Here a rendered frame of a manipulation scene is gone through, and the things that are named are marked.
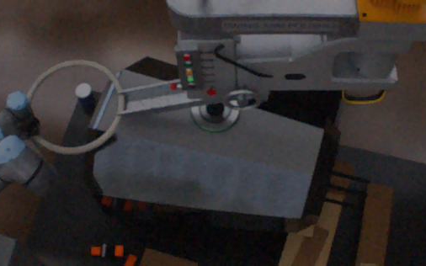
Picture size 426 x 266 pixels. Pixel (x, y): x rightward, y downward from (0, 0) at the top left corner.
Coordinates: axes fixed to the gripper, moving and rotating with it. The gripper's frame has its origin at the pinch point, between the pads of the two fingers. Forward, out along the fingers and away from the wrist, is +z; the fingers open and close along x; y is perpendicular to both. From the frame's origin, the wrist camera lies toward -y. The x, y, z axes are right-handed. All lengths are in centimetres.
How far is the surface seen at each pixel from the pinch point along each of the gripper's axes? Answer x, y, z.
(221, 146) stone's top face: 73, 50, -2
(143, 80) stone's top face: 59, 1, 1
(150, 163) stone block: 43, 37, 8
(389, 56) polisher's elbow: 130, 72, -66
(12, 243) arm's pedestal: -31, 44, 2
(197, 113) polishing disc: 71, 31, -4
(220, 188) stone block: 65, 63, 9
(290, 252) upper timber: 88, 99, 52
